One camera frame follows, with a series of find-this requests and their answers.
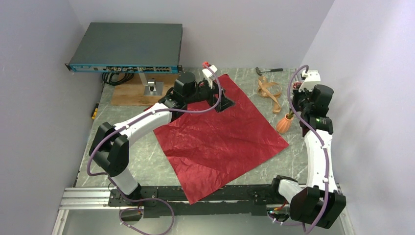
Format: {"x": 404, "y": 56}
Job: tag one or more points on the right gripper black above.
{"x": 297, "y": 94}

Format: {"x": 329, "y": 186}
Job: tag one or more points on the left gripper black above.
{"x": 223, "y": 103}

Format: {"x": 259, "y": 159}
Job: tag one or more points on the tan satin ribbon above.
{"x": 264, "y": 90}

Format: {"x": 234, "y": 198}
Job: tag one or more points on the maroon paper bouquet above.
{"x": 207, "y": 149}

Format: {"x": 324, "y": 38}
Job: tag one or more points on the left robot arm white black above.
{"x": 111, "y": 144}

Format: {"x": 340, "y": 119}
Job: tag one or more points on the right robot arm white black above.
{"x": 319, "y": 203}

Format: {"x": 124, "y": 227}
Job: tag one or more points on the orange ribbed ceramic vase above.
{"x": 283, "y": 125}

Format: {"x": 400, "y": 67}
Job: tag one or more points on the wooden board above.
{"x": 134, "y": 93}

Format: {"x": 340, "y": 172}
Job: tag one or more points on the yellow black tool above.
{"x": 94, "y": 111}

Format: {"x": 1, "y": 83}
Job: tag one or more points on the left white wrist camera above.
{"x": 209, "y": 72}

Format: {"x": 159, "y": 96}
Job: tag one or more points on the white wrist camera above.
{"x": 209, "y": 72}
{"x": 310, "y": 78}

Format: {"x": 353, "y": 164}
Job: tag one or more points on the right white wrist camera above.
{"x": 310, "y": 78}

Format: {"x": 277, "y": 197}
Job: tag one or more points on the metal stand bracket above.
{"x": 152, "y": 87}

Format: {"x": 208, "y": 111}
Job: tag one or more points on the hammer with black handle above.
{"x": 261, "y": 72}

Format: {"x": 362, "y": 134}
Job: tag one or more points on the grey blue network switch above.
{"x": 129, "y": 48}

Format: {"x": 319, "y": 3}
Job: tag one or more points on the aluminium rail frame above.
{"x": 256, "y": 199}

